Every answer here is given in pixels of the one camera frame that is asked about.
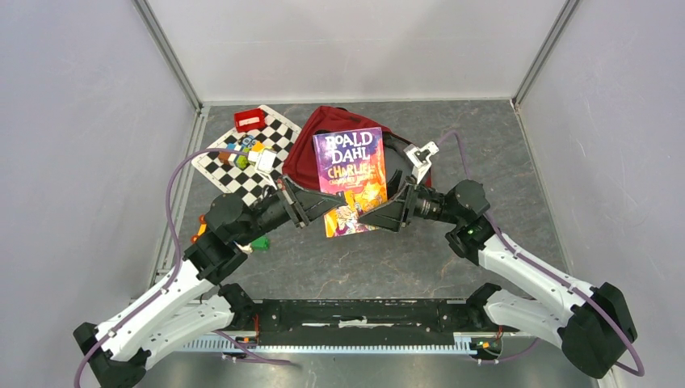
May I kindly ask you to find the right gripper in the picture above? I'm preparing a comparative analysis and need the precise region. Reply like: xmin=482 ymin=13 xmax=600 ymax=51
xmin=356 ymin=169 xmax=462 ymax=233

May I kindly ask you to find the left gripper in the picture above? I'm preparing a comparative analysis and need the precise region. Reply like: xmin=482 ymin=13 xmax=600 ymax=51
xmin=235 ymin=174 xmax=344 ymax=247

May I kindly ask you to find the red backpack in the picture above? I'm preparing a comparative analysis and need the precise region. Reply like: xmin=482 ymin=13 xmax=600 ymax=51
xmin=282 ymin=106 xmax=414 ymax=201

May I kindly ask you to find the orange Roald Dahl book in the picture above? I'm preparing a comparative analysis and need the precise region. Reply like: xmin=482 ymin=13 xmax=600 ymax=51
xmin=313 ymin=127 xmax=388 ymax=238

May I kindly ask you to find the black white chess mat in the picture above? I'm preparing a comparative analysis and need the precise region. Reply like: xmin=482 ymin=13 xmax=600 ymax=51
xmin=191 ymin=105 xmax=301 ymax=205

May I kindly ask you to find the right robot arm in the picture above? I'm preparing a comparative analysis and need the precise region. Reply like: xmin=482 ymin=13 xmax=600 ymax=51
xmin=359 ymin=177 xmax=645 ymax=379

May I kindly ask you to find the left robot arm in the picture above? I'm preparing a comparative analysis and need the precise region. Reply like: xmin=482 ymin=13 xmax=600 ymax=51
xmin=74 ymin=175 xmax=346 ymax=387

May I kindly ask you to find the toy block train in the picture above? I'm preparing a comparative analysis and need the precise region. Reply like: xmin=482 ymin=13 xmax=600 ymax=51
xmin=191 ymin=214 xmax=271 ymax=254

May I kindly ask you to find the colourful toy block cluster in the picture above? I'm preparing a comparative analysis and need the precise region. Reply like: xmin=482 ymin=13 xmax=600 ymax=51
xmin=218 ymin=135 xmax=265 ymax=170

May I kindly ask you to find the red plastic box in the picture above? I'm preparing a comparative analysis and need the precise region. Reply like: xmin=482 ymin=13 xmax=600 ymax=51
xmin=233 ymin=108 xmax=267 ymax=133

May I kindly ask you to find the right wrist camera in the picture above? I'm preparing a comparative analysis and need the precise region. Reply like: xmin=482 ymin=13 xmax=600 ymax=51
xmin=404 ymin=141 xmax=439 ymax=183

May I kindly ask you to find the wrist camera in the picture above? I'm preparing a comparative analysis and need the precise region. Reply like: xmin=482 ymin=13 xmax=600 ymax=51
xmin=247 ymin=149 xmax=276 ymax=188
xmin=404 ymin=141 xmax=439 ymax=183

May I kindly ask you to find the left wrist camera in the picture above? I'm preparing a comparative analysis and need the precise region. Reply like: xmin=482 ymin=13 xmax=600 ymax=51
xmin=247 ymin=149 xmax=276 ymax=188

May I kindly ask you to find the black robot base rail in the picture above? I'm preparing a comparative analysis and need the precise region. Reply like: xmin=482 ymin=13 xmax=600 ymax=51
xmin=213 ymin=282 xmax=523 ymax=349

